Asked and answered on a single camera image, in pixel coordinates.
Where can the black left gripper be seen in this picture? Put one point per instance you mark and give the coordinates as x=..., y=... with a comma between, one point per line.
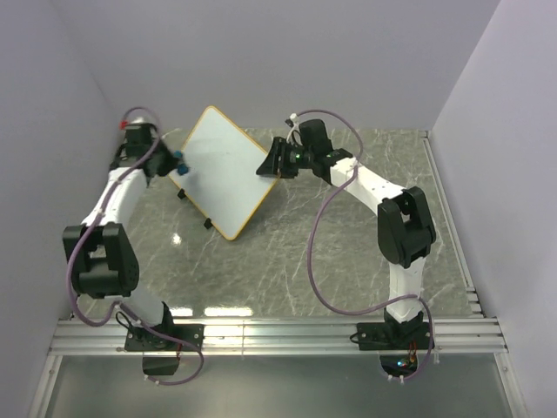
x=172, y=160

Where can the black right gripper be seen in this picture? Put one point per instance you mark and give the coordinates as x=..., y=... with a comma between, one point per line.
x=271, y=167

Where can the blue whiteboard eraser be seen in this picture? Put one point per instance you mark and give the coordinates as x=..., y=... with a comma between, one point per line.
x=181, y=167

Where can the yellow framed whiteboard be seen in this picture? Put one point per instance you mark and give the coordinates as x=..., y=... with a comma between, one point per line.
x=222, y=182

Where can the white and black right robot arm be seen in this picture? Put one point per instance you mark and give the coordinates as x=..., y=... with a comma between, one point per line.
x=405, y=227

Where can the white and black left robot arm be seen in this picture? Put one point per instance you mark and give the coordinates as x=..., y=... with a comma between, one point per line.
x=102, y=275

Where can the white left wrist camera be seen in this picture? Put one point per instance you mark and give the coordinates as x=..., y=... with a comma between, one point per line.
x=128, y=123

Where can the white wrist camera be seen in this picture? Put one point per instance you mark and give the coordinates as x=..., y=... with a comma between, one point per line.
x=294, y=126
x=128, y=123

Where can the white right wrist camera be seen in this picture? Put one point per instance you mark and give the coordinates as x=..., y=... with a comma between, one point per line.
x=294, y=126

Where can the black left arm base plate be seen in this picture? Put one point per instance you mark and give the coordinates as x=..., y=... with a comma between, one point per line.
x=181, y=337

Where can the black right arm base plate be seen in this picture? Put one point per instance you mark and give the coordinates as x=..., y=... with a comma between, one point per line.
x=382, y=336

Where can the aluminium right side rail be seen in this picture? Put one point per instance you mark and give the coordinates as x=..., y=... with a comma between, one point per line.
x=471, y=292

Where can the aluminium rail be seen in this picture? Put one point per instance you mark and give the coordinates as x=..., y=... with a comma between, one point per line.
x=245, y=336
x=471, y=292

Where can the aluminium front rail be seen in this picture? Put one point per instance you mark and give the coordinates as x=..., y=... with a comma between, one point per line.
x=245, y=336

